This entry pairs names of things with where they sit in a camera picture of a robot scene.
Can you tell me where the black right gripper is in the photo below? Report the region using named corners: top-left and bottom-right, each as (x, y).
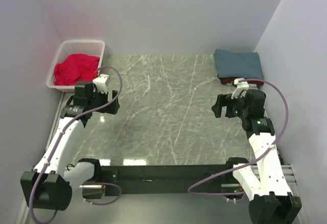
top-left (211, 90), bottom-right (249, 119)

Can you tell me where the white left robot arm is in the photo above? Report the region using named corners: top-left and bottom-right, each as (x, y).
top-left (20, 82), bottom-right (121, 211)

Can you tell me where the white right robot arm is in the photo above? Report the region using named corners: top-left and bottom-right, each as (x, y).
top-left (212, 89), bottom-right (302, 223)

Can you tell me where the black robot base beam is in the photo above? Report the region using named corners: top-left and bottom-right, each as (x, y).
top-left (96, 164), bottom-right (226, 194)

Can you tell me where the folded red t-shirt in stack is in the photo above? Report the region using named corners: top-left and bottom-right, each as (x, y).
top-left (219, 77), bottom-right (264, 87)

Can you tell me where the folded teal t-shirt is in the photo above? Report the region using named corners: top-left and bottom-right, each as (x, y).
top-left (214, 49), bottom-right (264, 80)

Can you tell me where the red t-shirt in basket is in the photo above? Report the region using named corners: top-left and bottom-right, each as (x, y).
top-left (54, 54), bottom-right (100, 86)

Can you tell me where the white plastic laundry basket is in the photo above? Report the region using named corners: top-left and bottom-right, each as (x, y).
top-left (46, 39), bottom-right (105, 93)

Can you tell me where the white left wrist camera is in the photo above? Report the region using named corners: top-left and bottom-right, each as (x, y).
top-left (92, 74), bottom-right (110, 94)

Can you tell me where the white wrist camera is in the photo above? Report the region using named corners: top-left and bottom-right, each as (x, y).
top-left (92, 74), bottom-right (110, 94)
top-left (231, 78), bottom-right (249, 99)

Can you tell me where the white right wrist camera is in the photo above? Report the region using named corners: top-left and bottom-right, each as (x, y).
top-left (231, 78), bottom-right (249, 99)

